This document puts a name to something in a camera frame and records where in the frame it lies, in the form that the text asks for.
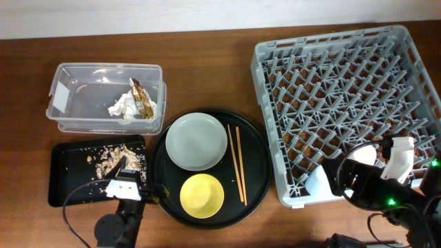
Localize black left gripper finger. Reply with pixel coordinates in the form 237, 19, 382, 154
149, 161, 170, 200
103, 156, 127, 179

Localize food scraps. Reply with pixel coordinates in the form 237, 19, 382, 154
86, 144, 147, 182

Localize pink cup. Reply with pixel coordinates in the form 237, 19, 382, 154
348, 145, 377, 166

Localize yellow bowl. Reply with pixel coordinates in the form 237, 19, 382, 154
179, 174, 225, 219

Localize light blue cup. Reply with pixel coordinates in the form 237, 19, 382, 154
305, 165, 334, 203

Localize white tissue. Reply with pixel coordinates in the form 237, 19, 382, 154
107, 90, 141, 119

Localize grey round plate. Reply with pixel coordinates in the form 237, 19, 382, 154
165, 112, 227, 172

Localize gold brown snack wrapper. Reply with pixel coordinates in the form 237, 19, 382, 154
129, 78, 154, 119

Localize wooden chopstick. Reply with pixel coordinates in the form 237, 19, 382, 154
227, 124, 245, 203
236, 127, 247, 206

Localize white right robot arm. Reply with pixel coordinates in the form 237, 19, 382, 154
322, 158, 440, 247

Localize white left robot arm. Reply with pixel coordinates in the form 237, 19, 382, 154
94, 156, 170, 247

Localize grey dishwasher rack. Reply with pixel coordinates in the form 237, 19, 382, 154
251, 25, 440, 209

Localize black rectangular tray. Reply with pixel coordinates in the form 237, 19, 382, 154
48, 134, 147, 207

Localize clear plastic bin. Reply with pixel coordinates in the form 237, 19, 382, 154
45, 63, 167, 136

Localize round black tray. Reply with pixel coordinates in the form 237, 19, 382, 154
147, 109, 272, 229

